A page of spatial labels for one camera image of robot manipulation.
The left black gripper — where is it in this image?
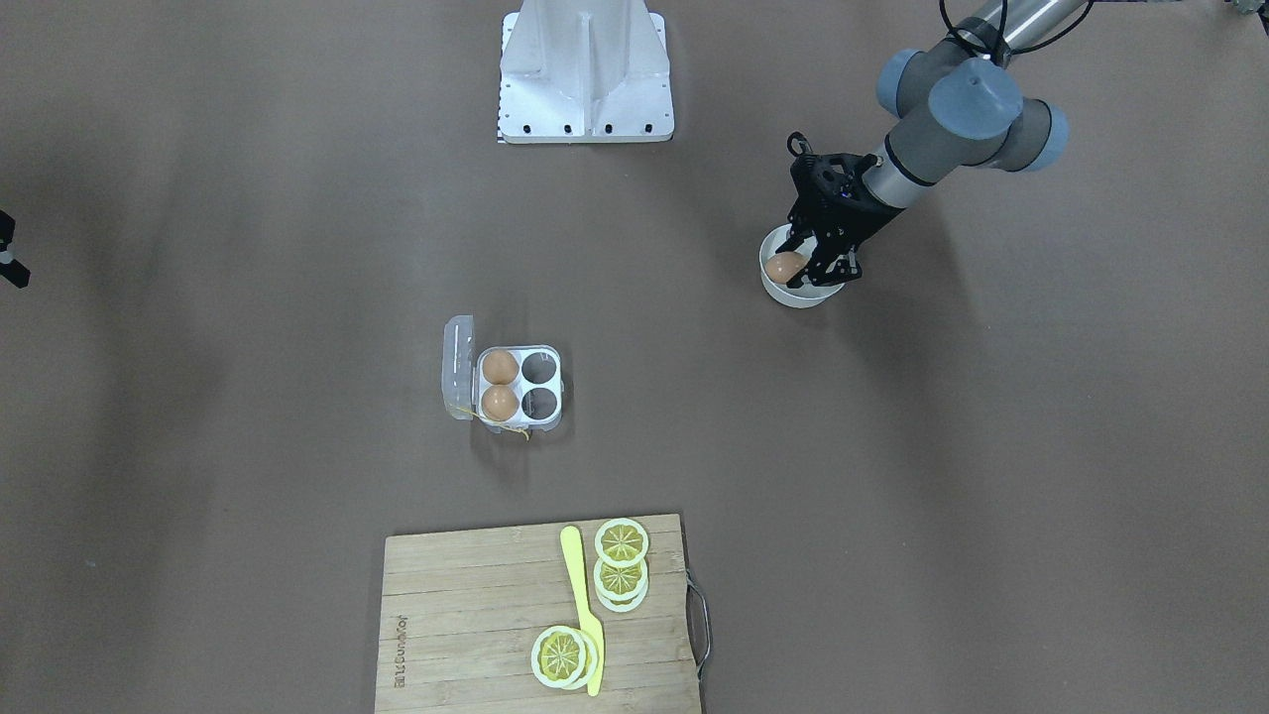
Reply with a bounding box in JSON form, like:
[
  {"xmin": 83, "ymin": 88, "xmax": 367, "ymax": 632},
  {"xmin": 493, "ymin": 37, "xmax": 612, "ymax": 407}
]
[{"xmin": 775, "ymin": 132, "xmax": 902, "ymax": 289}]

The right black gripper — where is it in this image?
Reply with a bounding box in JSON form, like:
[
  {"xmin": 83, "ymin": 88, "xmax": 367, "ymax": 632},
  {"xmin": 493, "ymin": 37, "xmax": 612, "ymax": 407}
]
[{"xmin": 0, "ymin": 209, "xmax": 30, "ymax": 289}]

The brown egg from bowl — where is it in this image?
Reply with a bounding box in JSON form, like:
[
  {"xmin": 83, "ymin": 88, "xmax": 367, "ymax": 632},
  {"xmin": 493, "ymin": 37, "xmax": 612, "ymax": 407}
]
[{"xmin": 764, "ymin": 250, "xmax": 810, "ymax": 287}]

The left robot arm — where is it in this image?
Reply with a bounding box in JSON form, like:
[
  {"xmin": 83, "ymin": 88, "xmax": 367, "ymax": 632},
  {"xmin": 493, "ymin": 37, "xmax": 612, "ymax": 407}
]
[{"xmin": 758, "ymin": 1, "xmax": 1093, "ymax": 308}]

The clear plastic egg box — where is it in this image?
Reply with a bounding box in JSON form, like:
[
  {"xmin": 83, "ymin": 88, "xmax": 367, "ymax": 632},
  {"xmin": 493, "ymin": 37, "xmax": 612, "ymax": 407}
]
[{"xmin": 439, "ymin": 313, "xmax": 565, "ymax": 432}]

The brown egg in box rear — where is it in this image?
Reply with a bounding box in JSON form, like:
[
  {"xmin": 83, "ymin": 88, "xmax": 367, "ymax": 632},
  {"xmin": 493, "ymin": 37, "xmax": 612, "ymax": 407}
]
[{"xmin": 481, "ymin": 349, "xmax": 519, "ymax": 386}]

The brown egg in box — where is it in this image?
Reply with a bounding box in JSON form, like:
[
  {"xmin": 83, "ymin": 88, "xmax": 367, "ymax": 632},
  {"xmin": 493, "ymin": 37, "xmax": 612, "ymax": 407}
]
[
  {"xmin": 480, "ymin": 386, "xmax": 519, "ymax": 424},
  {"xmin": 481, "ymin": 349, "xmax": 519, "ymax": 386}
]

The brown egg in box front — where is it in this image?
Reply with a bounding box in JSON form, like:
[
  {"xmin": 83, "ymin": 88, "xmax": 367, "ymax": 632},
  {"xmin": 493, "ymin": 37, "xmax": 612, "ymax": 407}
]
[{"xmin": 480, "ymin": 386, "xmax": 519, "ymax": 424}]

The white ceramic bowl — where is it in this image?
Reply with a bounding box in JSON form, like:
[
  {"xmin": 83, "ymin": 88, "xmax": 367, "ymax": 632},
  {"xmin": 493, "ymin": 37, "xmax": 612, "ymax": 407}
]
[{"xmin": 758, "ymin": 222, "xmax": 845, "ymax": 308}]

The white metal stand base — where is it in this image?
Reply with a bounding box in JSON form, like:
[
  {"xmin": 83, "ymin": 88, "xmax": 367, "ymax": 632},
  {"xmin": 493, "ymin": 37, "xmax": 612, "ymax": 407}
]
[{"xmin": 496, "ymin": 1, "xmax": 676, "ymax": 145}]

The lemon slice top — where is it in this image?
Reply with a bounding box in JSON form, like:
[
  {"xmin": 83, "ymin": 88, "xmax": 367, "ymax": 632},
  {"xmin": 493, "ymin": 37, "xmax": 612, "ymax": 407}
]
[{"xmin": 594, "ymin": 517, "xmax": 651, "ymax": 568}]

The yellow rubber band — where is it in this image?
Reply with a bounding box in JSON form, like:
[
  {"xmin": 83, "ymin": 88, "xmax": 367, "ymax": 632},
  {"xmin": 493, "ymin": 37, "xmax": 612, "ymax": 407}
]
[{"xmin": 483, "ymin": 424, "xmax": 533, "ymax": 441}]

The lemon slice middle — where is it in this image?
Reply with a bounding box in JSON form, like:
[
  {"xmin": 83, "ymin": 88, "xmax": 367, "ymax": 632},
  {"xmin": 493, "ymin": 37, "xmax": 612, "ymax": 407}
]
[{"xmin": 593, "ymin": 559, "xmax": 648, "ymax": 601}]

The lemon slice lower stack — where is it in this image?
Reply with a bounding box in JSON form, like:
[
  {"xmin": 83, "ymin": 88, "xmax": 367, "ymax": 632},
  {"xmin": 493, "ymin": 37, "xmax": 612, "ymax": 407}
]
[{"xmin": 596, "ymin": 588, "xmax": 648, "ymax": 613}]

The yellow plastic knife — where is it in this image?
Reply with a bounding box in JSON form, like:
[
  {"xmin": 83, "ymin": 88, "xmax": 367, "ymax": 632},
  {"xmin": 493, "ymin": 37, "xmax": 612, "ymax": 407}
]
[{"xmin": 560, "ymin": 525, "xmax": 607, "ymax": 698}]

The lemon slice under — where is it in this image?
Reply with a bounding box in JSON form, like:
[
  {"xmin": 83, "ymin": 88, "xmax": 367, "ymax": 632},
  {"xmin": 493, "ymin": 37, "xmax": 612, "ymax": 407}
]
[{"xmin": 565, "ymin": 630, "xmax": 600, "ymax": 691}]

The lemon slice single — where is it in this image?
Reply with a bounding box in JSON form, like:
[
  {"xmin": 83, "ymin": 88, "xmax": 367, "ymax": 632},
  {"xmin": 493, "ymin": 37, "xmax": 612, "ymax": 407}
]
[{"xmin": 530, "ymin": 625, "xmax": 585, "ymax": 690}]

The bamboo cutting board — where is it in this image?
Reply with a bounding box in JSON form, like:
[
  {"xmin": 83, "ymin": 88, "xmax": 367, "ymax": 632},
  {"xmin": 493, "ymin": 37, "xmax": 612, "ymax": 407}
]
[{"xmin": 376, "ymin": 514, "xmax": 703, "ymax": 713}]

